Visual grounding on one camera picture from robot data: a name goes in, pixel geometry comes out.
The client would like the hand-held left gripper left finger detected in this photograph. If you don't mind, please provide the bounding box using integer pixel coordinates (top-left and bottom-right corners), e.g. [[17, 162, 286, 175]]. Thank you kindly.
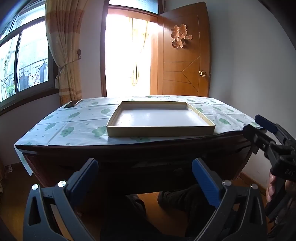
[[23, 158, 100, 241]]

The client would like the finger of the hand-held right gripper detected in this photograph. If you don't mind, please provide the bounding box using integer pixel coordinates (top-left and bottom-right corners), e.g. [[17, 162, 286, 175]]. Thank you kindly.
[[242, 124, 293, 163], [254, 114, 296, 145]]

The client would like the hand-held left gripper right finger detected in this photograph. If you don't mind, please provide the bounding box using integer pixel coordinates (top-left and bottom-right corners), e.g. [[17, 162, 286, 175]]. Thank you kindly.
[[191, 158, 267, 241]]

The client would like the dark wooden drawer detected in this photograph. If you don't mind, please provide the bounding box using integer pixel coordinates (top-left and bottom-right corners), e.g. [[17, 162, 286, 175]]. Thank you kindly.
[[132, 160, 234, 193]]

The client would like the shallow cardboard box tray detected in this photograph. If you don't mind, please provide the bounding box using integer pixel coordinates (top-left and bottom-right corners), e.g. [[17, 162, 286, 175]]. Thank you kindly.
[[106, 101, 215, 138]]

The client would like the person's right hand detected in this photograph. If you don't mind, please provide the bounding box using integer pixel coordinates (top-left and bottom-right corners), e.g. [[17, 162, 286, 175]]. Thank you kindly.
[[265, 174, 296, 230]]

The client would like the person's right leg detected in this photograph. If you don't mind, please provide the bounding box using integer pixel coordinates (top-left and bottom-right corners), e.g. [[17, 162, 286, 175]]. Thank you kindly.
[[158, 184, 232, 241]]

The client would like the person's leg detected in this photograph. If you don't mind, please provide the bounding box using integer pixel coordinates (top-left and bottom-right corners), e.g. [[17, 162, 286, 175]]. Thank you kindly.
[[102, 194, 148, 241], [158, 184, 232, 241]]

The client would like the dark wooden desk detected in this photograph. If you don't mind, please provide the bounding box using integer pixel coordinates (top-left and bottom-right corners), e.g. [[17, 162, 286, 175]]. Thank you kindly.
[[15, 96, 262, 197]]

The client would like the person's left leg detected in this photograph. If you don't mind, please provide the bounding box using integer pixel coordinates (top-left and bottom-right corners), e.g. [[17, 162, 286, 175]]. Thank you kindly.
[[102, 194, 148, 241]]

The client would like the black phone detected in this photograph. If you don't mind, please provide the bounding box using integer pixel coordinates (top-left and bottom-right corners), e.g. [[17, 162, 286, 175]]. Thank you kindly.
[[64, 100, 82, 109]]

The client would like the orange wooden door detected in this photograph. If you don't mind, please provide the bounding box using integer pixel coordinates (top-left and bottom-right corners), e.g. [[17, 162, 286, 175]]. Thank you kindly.
[[157, 2, 211, 98]]

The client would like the laundry on outdoor line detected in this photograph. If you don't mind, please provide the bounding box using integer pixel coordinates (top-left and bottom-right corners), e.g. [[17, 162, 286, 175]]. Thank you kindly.
[[18, 64, 48, 88]]

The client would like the yellow balcony curtain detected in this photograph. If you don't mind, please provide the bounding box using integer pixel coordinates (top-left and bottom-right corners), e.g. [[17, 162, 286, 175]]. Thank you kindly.
[[129, 17, 151, 86]]

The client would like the beige window curtain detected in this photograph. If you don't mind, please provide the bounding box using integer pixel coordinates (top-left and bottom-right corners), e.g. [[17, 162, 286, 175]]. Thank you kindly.
[[45, 0, 84, 106]]

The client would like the paper door decoration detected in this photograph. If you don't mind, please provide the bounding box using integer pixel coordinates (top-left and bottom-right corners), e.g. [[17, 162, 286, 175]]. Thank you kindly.
[[171, 24, 193, 49]]

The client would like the dark framed window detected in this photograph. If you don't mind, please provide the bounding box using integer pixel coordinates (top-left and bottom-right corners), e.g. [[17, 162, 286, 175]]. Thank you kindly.
[[0, 0, 58, 112]]

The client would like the brown wooden door frame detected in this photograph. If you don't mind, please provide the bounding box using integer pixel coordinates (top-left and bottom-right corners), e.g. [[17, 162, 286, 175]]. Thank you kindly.
[[100, 0, 162, 98]]

